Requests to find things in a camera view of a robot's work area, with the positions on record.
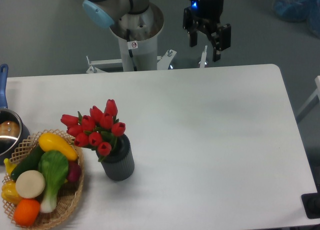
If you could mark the blue handled saucepan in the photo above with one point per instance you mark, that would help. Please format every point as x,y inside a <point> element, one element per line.
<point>12,129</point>

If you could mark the yellow bell pepper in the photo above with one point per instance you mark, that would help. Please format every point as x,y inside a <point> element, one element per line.
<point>9,192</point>

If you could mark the yellow squash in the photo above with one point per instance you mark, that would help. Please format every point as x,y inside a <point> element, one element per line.
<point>50,141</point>

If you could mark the white table leg frame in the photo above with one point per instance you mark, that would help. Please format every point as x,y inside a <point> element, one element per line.
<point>309,103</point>

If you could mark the dark green cucumber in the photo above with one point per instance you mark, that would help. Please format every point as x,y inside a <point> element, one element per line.
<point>30,162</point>

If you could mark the round beige bun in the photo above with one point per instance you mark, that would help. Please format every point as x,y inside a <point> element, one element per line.
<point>30,184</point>

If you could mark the orange fruit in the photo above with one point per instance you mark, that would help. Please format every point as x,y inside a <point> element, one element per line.
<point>26,212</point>

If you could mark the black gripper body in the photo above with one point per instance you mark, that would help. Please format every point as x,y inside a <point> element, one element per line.
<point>203,16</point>

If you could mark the yellow banana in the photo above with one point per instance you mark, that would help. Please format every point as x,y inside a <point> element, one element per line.
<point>9,166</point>

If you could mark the dark grey ribbed vase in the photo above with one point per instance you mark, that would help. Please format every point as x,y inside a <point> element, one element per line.
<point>119,165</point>

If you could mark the black device at table edge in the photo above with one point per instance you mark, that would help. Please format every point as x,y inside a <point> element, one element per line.
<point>311,204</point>

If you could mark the green bok choy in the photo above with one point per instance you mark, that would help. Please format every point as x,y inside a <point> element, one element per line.
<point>54,167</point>

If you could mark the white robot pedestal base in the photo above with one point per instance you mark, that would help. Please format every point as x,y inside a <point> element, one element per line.
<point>140,47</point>

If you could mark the red tulip bouquet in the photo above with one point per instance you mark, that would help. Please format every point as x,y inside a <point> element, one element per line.
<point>100,130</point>

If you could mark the blue plastic bag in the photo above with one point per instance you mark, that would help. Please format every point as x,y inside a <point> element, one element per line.
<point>299,11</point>

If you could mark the dark red radish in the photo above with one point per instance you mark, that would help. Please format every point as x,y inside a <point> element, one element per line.
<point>74,172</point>

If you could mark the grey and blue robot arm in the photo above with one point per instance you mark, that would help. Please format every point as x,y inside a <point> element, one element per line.
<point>117,7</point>

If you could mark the woven wicker basket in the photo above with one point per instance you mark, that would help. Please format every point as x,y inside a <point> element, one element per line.
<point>68,196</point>

